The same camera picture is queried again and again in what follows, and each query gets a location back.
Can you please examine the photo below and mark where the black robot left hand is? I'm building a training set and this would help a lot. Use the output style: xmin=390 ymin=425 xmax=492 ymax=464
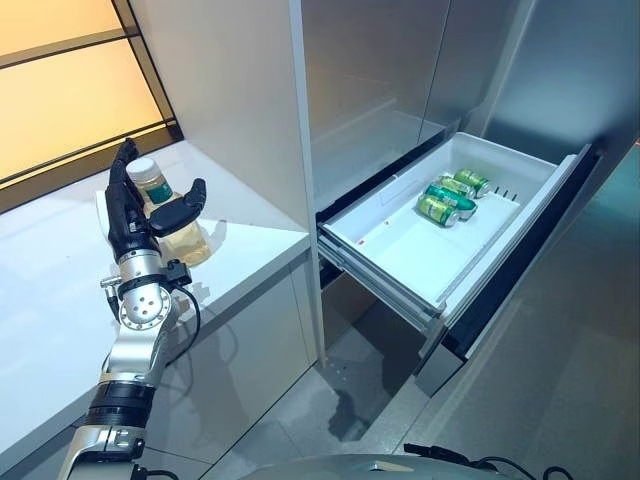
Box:
xmin=104 ymin=138 xmax=209 ymax=264

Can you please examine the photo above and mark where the clear tea bottle white cap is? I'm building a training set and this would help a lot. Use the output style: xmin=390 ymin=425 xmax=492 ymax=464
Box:
xmin=125 ymin=158 xmax=214 ymax=269

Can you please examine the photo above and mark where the white fridge drawer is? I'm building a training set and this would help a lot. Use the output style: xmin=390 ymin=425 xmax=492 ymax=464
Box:
xmin=315 ymin=130 xmax=604 ymax=401

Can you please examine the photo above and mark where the stainless steel fridge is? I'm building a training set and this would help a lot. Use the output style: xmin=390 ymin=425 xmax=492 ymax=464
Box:
xmin=289 ymin=0 xmax=640 ymax=480

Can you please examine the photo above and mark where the white counter cabinet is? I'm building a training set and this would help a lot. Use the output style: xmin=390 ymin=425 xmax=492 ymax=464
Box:
xmin=0 ymin=138 xmax=319 ymax=471

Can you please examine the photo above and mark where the tall white cabinet panel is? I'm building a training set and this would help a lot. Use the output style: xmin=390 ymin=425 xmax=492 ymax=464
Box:
xmin=127 ymin=0 xmax=326 ymax=369

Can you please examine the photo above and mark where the light green soda can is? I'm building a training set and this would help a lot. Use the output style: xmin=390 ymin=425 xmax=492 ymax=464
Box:
xmin=416 ymin=193 xmax=461 ymax=228

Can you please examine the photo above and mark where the dark green soda can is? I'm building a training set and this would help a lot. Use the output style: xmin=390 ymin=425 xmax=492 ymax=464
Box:
xmin=424 ymin=182 xmax=479 ymax=220

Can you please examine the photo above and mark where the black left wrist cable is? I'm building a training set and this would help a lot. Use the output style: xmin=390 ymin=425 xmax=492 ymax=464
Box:
xmin=159 ymin=282 xmax=203 ymax=369

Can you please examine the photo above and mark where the orange glass window wall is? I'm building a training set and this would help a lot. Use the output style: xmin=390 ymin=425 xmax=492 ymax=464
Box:
xmin=0 ymin=0 xmax=181 ymax=214

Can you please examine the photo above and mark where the black torso cable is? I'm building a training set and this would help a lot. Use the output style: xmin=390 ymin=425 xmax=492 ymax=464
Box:
xmin=403 ymin=442 xmax=574 ymax=480

